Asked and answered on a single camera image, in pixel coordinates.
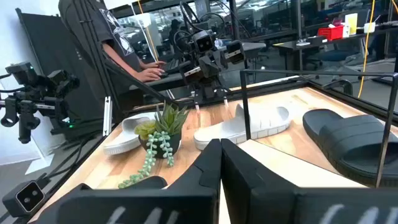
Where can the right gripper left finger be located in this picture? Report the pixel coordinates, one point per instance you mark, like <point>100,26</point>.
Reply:
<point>186,205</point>

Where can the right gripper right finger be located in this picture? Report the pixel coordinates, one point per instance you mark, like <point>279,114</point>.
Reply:
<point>280,205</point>

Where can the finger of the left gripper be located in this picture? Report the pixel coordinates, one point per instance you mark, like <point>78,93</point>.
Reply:
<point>225,98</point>
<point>196,101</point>

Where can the grey slide sandal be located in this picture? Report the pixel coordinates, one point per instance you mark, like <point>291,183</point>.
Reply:
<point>124,140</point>
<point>224,129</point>

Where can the black slide sandal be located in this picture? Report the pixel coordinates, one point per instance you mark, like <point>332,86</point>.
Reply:
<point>348,140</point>

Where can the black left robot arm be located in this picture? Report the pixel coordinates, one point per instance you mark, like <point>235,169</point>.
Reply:
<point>183,46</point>

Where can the succulent plant in black pot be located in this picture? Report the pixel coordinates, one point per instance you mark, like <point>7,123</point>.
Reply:
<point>168,124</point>

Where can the black keyboard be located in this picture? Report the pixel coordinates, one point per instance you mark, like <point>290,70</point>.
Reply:
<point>171,66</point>

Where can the dark grey desk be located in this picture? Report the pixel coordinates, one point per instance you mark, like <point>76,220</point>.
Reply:
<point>248,46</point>

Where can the long black desk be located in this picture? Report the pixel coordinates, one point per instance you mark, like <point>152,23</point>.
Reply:
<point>292,46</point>

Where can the person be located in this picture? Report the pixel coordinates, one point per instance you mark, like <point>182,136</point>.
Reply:
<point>118,37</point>

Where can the red bin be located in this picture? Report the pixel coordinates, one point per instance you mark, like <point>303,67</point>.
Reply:
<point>331,32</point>

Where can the yellow container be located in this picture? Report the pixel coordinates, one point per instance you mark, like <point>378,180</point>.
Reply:
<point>352,23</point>

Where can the black flat panel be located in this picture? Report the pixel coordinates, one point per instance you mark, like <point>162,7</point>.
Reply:
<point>49,46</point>

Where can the small white box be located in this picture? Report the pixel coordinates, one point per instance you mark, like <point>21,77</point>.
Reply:
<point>369,28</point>

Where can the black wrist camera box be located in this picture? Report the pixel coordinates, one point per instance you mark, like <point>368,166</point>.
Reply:
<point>203,42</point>

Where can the wooden shelf black metal frame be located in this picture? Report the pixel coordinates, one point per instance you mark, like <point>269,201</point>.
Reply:
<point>280,168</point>

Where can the silver metal bracket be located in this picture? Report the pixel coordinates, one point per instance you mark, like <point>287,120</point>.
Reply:
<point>107,118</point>

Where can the black stereo camera box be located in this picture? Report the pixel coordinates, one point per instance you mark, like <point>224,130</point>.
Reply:
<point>28,197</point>

